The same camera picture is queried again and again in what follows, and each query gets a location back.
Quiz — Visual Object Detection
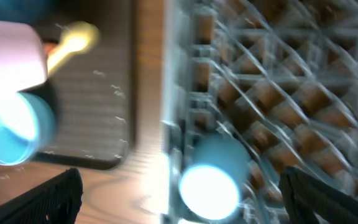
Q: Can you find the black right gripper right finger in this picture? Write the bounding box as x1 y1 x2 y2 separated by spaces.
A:
279 167 358 224

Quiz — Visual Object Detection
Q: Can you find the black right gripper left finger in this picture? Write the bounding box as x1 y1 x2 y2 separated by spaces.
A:
0 168 83 224

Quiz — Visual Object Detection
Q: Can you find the light blue bowl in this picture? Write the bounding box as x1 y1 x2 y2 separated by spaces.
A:
0 92 57 166

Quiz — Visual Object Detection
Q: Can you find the light blue plastic cup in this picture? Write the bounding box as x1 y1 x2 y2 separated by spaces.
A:
178 134 250 221

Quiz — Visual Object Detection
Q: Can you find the pink plastic cup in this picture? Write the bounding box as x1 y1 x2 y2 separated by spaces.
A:
0 21 48 99

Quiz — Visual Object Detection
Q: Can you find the orange carrot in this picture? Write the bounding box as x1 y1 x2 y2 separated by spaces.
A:
43 42 57 56

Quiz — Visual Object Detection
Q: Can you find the dark blue plate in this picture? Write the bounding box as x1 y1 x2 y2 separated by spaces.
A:
0 0 55 24

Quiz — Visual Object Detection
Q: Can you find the grey dishwasher rack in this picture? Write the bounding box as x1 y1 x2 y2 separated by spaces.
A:
161 0 358 223

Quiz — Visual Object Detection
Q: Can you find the dark brown serving tray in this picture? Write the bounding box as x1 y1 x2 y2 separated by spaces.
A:
34 0 135 170

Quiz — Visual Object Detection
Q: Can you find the yellow plastic spoon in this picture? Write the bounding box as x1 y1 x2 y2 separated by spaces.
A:
47 21 100 77

